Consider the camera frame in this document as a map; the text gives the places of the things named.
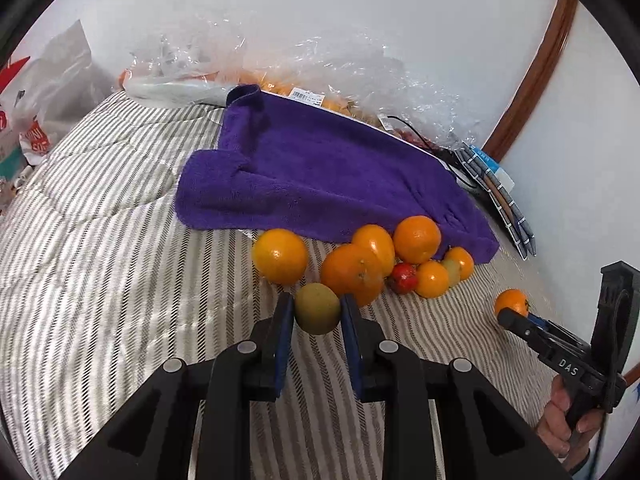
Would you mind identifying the small orange with stem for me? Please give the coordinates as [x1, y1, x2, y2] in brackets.
[494, 288, 528, 318]

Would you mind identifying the large orange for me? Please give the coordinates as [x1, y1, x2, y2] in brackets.
[252, 229, 309, 286]
[320, 244, 384, 308]
[393, 216, 442, 264]

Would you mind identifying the red paper bag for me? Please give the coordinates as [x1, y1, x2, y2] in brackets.
[0, 56, 30, 92]

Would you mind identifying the small orange far right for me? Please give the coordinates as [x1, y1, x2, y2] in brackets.
[445, 247, 475, 281]

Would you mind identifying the grey plastic shopping bag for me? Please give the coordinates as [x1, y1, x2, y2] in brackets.
[1, 21, 112, 166]

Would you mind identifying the black cable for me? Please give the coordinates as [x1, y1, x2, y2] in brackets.
[387, 114, 484, 192]

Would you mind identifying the small red tomato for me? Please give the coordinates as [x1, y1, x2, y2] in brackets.
[387, 262, 419, 295]

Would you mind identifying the small green fruit in pile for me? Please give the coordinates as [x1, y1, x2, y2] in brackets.
[440, 259, 461, 288]

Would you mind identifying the brown wooden door frame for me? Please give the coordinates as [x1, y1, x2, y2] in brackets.
[483, 0, 578, 162]

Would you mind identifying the clear plastic bag of oranges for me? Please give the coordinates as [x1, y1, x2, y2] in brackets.
[244, 29, 480, 148]

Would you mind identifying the person's right hand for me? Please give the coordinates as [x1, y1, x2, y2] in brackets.
[535, 376, 604, 468]

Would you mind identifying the small green citrus fruit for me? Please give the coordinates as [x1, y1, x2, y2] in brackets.
[295, 283, 341, 335]

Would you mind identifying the clear plastic bag left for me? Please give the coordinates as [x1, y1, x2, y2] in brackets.
[119, 18, 246, 107]

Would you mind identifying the striped quilt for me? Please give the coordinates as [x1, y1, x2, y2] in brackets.
[1, 92, 555, 479]

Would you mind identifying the small orange front right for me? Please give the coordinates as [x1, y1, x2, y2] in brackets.
[416, 260, 449, 298]

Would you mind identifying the orange behind centre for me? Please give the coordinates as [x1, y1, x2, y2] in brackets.
[352, 224, 396, 278]

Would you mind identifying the blue white tissue pack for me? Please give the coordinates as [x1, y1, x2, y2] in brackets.
[471, 145, 514, 192]

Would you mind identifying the purple towel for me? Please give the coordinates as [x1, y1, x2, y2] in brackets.
[175, 86, 499, 263]

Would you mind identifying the checked folded cloth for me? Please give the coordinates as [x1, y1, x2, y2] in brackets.
[454, 143, 537, 260]

